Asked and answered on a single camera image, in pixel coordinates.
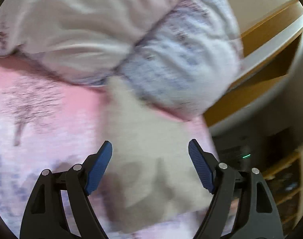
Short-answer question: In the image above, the pink floral bed sheet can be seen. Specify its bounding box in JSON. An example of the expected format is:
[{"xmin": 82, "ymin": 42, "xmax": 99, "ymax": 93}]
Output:
[{"xmin": 0, "ymin": 56, "xmax": 216, "ymax": 238}]

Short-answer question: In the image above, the blue white floral pillow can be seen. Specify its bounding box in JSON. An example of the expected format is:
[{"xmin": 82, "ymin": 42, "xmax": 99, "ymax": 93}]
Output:
[{"xmin": 117, "ymin": 0, "xmax": 243, "ymax": 120}]

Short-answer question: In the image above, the wooden shelf unit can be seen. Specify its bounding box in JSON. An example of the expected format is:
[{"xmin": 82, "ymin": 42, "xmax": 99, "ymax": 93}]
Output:
[{"xmin": 263, "ymin": 146, "xmax": 303, "ymax": 236}]

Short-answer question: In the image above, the beige cable knit sweater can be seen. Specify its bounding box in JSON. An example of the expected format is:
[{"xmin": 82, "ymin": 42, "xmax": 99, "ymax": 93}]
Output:
[{"xmin": 104, "ymin": 76, "xmax": 214, "ymax": 233}]

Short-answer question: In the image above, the black device green light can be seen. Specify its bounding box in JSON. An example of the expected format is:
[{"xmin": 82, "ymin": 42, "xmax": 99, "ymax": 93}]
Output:
[{"xmin": 214, "ymin": 136, "xmax": 253, "ymax": 171}]

